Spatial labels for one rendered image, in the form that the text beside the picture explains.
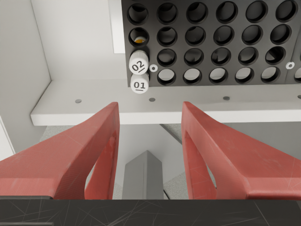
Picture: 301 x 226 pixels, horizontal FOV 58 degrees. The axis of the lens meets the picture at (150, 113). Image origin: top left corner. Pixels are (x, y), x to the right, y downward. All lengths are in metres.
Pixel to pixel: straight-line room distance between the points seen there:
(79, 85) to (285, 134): 0.36
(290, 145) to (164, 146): 0.95
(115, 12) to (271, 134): 0.41
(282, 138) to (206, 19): 0.37
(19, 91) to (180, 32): 0.12
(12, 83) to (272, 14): 0.18
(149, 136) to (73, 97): 1.10
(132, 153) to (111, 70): 1.16
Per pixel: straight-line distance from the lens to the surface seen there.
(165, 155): 1.42
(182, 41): 0.18
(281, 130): 0.53
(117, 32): 0.23
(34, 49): 0.25
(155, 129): 1.31
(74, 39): 0.26
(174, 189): 1.67
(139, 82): 0.18
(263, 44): 0.20
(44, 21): 0.26
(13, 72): 0.22
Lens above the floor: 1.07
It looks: 56 degrees down
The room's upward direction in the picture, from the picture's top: 180 degrees counter-clockwise
